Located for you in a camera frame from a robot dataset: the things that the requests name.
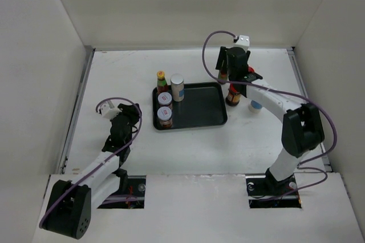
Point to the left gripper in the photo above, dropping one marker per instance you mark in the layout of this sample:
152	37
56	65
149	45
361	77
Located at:
131	112

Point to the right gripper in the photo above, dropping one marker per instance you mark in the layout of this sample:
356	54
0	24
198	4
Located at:
222	56

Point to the green label sauce bottle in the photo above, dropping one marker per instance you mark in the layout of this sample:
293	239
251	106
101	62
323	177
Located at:
162	85
222	76

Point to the white lid sauce jar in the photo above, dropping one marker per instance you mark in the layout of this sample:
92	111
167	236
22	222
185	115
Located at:
164	115
165	100

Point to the white pepper shaker blue label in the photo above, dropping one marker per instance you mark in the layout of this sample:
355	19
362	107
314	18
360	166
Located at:
255	107

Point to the red cap dark sauce jar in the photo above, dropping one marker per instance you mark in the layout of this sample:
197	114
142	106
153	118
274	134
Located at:
251	73

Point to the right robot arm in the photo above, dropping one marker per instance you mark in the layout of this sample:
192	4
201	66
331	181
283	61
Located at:
302	129

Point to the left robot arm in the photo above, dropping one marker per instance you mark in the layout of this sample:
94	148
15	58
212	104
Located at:
71	202

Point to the black rectangular tray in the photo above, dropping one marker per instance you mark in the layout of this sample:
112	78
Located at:
203	106

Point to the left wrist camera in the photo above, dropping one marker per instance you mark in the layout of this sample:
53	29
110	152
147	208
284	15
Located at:
108	110

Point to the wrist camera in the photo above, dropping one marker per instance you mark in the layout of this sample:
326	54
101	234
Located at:
242	41
108	110

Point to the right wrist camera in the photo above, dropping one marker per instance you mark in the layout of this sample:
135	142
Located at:
242	41

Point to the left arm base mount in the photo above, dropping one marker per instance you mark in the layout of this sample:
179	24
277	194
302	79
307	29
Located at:
130	195

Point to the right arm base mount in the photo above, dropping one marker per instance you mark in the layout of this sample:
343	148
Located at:
262	195

